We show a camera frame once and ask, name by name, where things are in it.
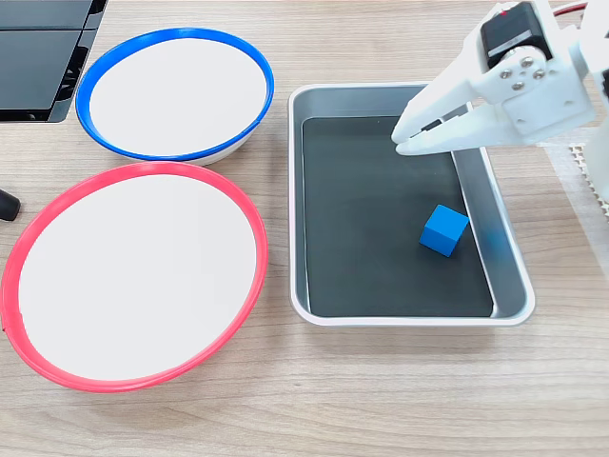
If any blue cube block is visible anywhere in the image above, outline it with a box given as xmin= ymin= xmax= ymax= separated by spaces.
xmin=418 ymin=204 xmax=471 ymax=259

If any silver metal tray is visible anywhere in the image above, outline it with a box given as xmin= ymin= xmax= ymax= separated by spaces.
xmin=286 ymin=83 xmax=537 ymax=328

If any black tray liner mat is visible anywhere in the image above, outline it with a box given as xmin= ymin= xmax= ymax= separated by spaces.
xmin=301 ymin=115 xmax=495 ymax=319

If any white dish blue rim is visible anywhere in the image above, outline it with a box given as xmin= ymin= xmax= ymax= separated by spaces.
xmin=74 ymin=27 xmax=276 ymax=167

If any white dish red rim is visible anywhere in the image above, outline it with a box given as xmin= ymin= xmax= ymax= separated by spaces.
xmin=0 ymin=160 xmax=269 ymax=394

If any white mesh pad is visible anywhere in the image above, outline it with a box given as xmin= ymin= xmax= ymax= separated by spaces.
xmin=568 ymin=142 xmax=609 ymax=218

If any pale base board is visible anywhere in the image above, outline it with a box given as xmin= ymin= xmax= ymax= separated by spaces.
xmin=540 ymin=138 xmax=609 ymax=283

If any black glossy device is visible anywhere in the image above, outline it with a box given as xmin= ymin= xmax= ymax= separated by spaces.
xmin=0 ymin=0 xmax=109 ymax=124

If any black rounded stand foot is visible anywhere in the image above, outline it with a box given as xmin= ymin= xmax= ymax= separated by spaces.
xmin=0 ymin=188 xmax=22 ymax=223

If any red cable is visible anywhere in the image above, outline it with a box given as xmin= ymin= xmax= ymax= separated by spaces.
xmin=553 ymin=1 xmax=590 ymax=18

